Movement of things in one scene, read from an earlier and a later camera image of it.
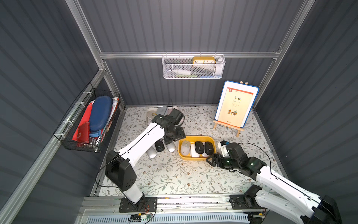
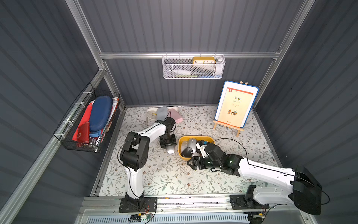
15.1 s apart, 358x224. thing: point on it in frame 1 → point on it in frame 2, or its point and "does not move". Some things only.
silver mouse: (151, 152) → (192, 143)
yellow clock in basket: (203, 60) does not move
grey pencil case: (163, 110) does not move
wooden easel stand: (238, 129) does not move
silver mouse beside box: (171, 147) does not move
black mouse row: (159, 145) → (187, 152)
